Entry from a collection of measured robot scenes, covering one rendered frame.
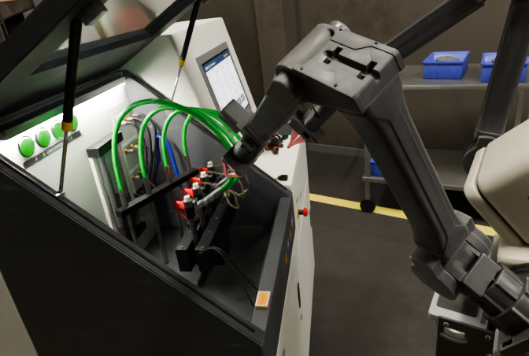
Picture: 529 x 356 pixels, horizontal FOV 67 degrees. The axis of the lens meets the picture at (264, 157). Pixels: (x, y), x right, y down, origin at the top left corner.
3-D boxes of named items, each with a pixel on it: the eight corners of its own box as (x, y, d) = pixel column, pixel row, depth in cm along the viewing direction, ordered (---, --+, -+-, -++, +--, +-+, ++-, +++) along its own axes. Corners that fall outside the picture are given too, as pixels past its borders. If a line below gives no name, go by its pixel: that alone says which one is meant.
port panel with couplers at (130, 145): (140, 193, 140) (118, 107, 128) (131, 194, 140) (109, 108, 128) (155, 176, 151) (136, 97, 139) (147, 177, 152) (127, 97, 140)
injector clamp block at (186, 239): (215, 290, 122) (206, 249, 116) (183, 290, 124) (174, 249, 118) (238, 228, 153) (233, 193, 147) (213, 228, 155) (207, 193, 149)
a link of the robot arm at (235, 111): (253, 148, 83) (280, 119, 85) (212, 109, 83) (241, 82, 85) (247, 158, 94) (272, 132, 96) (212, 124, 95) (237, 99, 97)
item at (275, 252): (272, 381, 96) (265, 331, 90) (254, 380, 97) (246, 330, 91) (294, 233, 152) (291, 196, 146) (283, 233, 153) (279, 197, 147)
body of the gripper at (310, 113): (295, 113, 116) (311, 95, 112) (321, 137, 116) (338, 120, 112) (287, 120, 111) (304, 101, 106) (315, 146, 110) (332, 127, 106)
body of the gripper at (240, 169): (219, 161, 97) (230, 145, 91) (242, 138, 104) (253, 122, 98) (239, 178, 97) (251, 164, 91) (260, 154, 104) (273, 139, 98)
